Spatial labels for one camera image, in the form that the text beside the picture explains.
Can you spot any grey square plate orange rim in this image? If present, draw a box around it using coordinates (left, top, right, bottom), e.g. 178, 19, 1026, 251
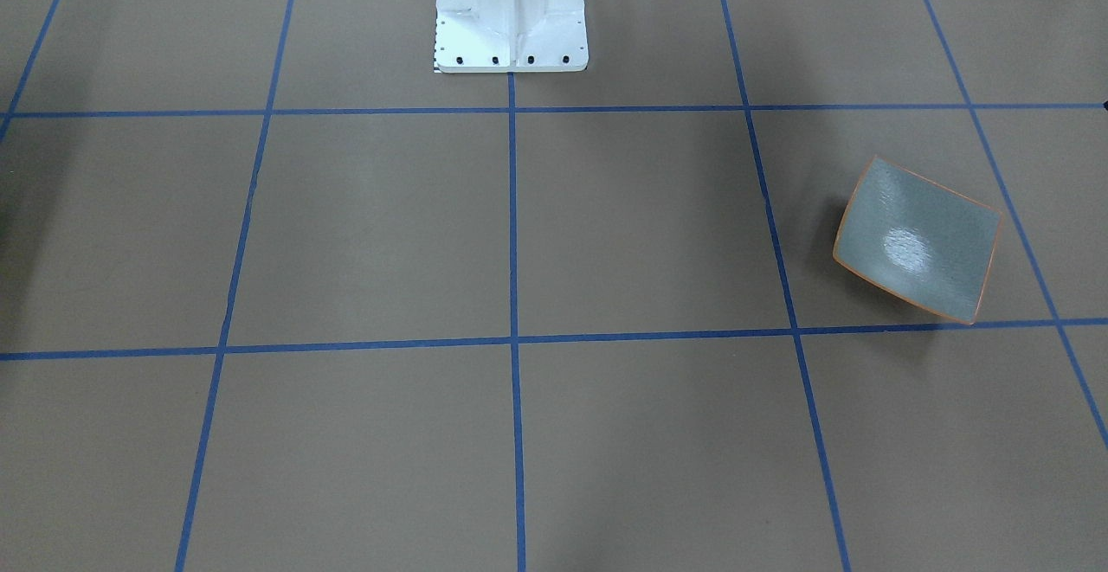
832, 157, 1002, 326

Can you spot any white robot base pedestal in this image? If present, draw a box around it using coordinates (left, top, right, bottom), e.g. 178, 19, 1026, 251
433, 0, 589, 73

